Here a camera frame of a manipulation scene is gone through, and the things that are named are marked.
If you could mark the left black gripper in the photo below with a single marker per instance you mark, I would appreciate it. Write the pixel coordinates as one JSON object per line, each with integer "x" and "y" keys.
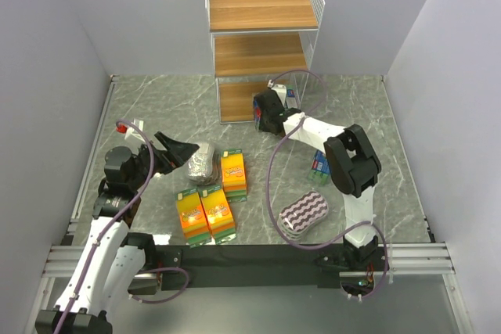
{"x": 160, "y": 152}

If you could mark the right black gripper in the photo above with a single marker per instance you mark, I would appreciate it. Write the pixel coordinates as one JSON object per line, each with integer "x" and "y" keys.
{"x": 261, "y": 116}

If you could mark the blue green sponge pack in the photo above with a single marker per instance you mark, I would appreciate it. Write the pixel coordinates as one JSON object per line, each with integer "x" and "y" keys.
{"x": 257, "y": 114}
{"x": 291, "y": 100}

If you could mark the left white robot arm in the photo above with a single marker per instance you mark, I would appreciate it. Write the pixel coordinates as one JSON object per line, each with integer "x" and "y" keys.
{"x": 113, "y": 255}

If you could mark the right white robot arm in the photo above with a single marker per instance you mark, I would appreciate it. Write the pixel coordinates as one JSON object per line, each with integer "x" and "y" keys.
{"x": 354, "y": 169}

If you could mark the silver mesh scrubber pack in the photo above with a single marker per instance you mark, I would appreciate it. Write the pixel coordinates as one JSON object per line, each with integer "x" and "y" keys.
{"x": 203, "y": 165}

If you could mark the orange sponge pack upper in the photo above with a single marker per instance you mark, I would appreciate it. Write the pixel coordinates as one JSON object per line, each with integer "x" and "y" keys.
{"x": 234, "y": 181}

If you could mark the orange sponge pack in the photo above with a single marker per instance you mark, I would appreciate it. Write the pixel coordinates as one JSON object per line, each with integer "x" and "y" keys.
{"x": 234, "y": 181}
{"x": 192, "y": 218}
{"x": 218, "y": 214}

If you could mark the orange sponge pack right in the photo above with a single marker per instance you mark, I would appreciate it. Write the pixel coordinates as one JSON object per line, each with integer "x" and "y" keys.
{"x": 218, "y": 214}

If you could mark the green sponge pack right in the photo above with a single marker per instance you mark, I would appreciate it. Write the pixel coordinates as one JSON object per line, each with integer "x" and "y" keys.
{"x": 320, "y": 171}

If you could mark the orange sponge pack left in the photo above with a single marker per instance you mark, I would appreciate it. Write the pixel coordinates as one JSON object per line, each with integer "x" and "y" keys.
{"x": 192, "y": 218}

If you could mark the purple wavy sponge pack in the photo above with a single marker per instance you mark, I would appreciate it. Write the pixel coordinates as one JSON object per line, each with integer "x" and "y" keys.
{"x": 297, "y": 218}

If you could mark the black front base bar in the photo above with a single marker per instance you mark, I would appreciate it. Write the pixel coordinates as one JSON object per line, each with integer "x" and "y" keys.
{"x": 214, "y": 266}

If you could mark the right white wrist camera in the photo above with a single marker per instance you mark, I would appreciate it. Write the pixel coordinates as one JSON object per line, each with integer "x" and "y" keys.
{"x": 280, "y": 90}

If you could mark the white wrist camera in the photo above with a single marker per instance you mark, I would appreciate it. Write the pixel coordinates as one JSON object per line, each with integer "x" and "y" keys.
{"x": 280, "y": 90}
{"x": 131, "y": 137}

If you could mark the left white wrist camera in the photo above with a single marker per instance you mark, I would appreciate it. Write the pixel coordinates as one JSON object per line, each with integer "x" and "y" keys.
{"x": 131, "y": 137}

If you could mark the white wire wooden shelf rack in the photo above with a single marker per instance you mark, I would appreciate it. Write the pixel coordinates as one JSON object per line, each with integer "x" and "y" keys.
{"x": 254, "y": 40}

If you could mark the aluminium frame rail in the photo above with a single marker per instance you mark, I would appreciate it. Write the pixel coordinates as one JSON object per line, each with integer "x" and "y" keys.
{"x": 427, "y": 266}

